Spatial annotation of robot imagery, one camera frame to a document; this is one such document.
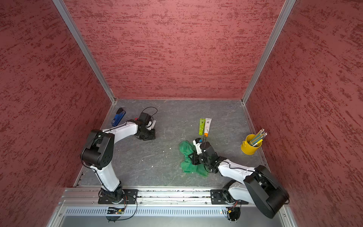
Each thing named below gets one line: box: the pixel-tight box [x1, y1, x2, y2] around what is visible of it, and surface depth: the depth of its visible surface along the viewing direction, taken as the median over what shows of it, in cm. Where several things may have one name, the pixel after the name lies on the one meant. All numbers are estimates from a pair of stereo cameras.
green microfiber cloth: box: [178, 140, 209, 178], surface depth 84 cm
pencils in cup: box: [248, 128, 268, 147], surface depth 85 cm
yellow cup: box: [241, 133, 263, 156], surface depth 87 cm
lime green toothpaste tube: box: [198, 118, 206, 136], surface depth 105 cm
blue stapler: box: [111, 107, 127, 127], surface depth 109 cm
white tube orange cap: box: [204, 118, 213, 138], surface depth 105 cm
